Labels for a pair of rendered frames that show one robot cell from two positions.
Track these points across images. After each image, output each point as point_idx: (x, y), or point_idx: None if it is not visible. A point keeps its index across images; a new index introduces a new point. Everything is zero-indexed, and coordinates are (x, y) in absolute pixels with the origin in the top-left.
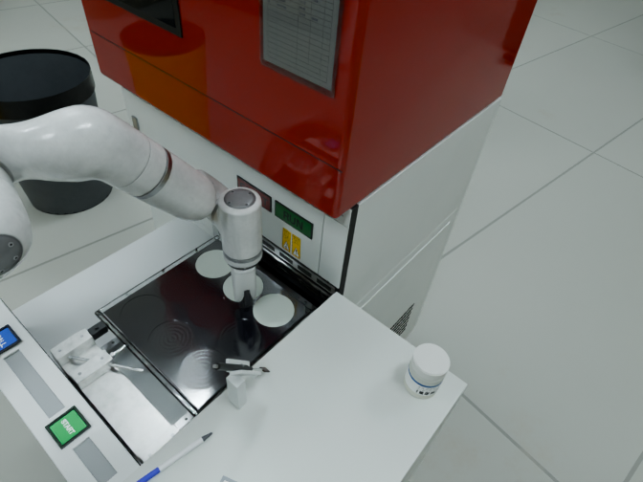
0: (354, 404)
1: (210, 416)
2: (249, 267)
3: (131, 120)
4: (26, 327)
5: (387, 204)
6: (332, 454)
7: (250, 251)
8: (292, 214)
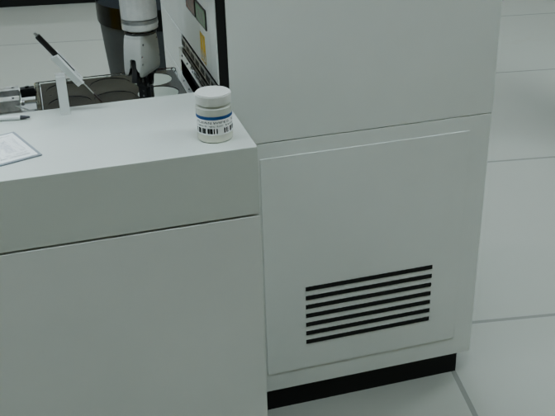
0: (145, 132)
1: (38, 113)
2: (136, 34)
3: None
4: None
5: (277, 2)
6: (96, 144)
7: (134, 12)
8: (199, 8)
